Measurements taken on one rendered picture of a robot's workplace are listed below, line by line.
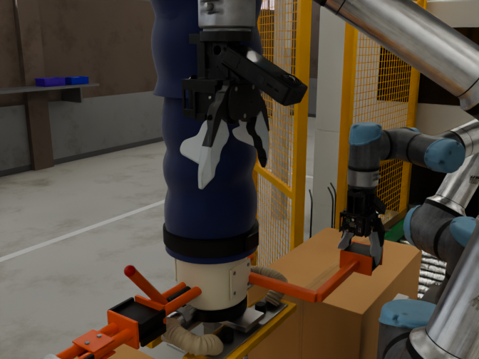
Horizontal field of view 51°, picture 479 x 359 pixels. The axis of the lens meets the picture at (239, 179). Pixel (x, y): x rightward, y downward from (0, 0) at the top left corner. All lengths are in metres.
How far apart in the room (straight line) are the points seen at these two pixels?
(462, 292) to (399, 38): 0.36
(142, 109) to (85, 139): 1.24
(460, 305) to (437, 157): 0.49
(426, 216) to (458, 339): 0.72
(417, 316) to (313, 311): 0.75
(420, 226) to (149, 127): 7.73
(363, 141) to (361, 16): 0.50
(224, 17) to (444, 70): 0.33
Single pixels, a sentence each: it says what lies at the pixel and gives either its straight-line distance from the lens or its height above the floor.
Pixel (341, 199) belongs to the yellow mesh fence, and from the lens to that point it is 2.83.
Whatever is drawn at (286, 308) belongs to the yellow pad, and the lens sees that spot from 1.34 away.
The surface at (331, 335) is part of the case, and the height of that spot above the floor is 0.85.
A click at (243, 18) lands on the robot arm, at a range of 0.67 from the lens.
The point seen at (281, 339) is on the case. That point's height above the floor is 0.77.
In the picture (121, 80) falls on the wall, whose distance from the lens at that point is 8.47.
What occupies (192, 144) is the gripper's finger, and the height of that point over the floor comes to 1.58.
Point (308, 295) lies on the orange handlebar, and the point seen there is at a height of 1.17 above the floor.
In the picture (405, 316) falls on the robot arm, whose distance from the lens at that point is 0.90.
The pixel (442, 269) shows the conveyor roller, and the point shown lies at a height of 0.55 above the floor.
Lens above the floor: 1.71
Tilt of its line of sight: 15 degrees down
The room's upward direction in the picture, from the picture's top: straight up
